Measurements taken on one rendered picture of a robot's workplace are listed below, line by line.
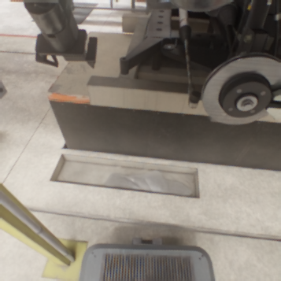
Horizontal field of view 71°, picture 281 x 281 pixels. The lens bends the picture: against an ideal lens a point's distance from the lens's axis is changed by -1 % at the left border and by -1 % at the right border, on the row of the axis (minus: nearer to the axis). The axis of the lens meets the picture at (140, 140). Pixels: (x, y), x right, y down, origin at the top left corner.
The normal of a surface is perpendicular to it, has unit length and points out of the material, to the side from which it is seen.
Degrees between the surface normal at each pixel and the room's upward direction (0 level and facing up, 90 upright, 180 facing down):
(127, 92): 90
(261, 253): 0
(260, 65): 90
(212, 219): 0
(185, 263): 0
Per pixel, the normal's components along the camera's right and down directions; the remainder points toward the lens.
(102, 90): -0.11, 0.75
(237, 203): 0.03, -0.65
